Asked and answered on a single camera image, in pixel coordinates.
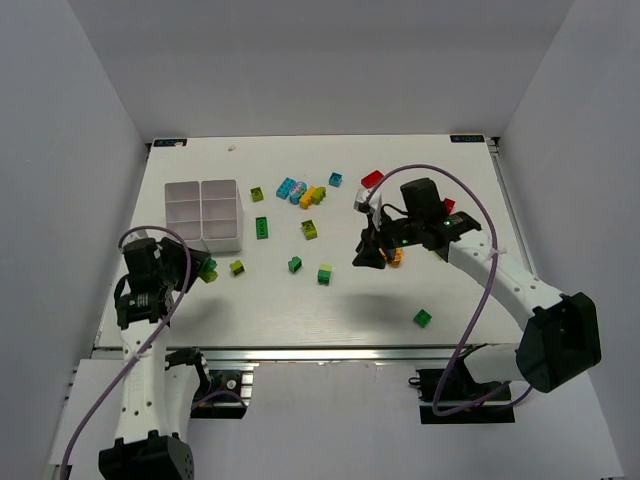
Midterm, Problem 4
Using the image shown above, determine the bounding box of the green yellow lego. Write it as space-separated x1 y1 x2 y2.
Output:
198 258 218 284

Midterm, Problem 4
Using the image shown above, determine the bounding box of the lime rounded lego brick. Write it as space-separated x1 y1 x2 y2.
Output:
311 186 326 205

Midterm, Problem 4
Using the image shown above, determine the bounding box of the dark green small lego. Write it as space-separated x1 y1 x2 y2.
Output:
288 256 302 274

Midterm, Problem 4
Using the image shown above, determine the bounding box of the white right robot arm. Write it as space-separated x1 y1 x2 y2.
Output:
353 178 602 393

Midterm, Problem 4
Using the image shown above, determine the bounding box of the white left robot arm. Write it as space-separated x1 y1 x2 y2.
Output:
98 237 210 479

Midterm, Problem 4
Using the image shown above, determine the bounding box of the yellow orange flower lego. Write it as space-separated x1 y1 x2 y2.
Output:
386 248 404 267

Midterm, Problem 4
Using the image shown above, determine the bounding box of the red lego brick far right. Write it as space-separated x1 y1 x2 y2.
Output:
443 198 455 214

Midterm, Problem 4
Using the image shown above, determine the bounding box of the red lego brick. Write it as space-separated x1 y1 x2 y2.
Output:
361 170 384 189
443 198 455 214

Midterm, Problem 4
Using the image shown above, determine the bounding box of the green and pale lego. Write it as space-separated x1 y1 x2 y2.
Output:
317 263 332 285

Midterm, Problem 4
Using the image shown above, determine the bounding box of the white compartment container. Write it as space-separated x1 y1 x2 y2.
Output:
164 179 244 254

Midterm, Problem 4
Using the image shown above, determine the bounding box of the red lego brick top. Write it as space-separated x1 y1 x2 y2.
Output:
361 170 384 189

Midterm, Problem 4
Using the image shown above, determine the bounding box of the olive lime small lego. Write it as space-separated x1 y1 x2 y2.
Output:
229 260 245 276

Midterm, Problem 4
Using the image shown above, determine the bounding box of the lime sloped lego center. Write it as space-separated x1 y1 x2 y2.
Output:
301 220 318 240

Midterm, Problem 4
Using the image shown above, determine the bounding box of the teal small lego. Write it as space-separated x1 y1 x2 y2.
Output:
328 172 343 188

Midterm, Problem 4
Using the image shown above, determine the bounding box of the yellow lego brick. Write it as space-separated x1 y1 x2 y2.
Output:
299 186 316 209

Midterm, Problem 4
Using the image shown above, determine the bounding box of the green square lego front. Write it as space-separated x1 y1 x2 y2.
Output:
412 309 432 328

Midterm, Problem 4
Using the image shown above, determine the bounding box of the teal printed round lego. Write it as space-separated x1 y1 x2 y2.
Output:
289 181 307 205

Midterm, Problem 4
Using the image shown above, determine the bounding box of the blue label right corner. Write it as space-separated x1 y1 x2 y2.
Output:
449 134 485 143

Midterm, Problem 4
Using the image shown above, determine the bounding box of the blue label corner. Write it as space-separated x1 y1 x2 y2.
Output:
449 134 485 143
152 138 187 148

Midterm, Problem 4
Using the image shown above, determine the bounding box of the dark green long lego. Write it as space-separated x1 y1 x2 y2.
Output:
255 217 269 240

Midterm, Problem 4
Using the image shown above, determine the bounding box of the blue long lego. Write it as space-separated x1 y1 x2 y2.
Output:
276 177 296 200

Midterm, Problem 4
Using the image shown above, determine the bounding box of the lime small lego near container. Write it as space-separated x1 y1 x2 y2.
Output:
250 187 264 202

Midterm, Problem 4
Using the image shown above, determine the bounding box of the blue label left corner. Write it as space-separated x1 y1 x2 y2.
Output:
152 138 187 148

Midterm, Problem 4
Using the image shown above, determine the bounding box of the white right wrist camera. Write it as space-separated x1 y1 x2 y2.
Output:
353 188 382 230

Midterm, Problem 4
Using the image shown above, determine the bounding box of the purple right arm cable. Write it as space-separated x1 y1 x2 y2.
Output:
363 163 532 417

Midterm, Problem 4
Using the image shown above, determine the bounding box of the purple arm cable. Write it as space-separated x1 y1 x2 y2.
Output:
363 163 532 417
58 226 193 480

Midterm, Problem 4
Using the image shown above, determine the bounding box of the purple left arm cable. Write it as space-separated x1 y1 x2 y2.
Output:
58 226 193 480

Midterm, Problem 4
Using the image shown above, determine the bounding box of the aluminium table front rail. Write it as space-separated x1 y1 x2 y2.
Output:
94 344 501 364

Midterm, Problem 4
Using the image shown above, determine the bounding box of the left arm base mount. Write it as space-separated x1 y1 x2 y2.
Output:
164 348 248 419

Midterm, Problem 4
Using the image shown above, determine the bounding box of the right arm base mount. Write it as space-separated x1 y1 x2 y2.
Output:
408 369 515 425

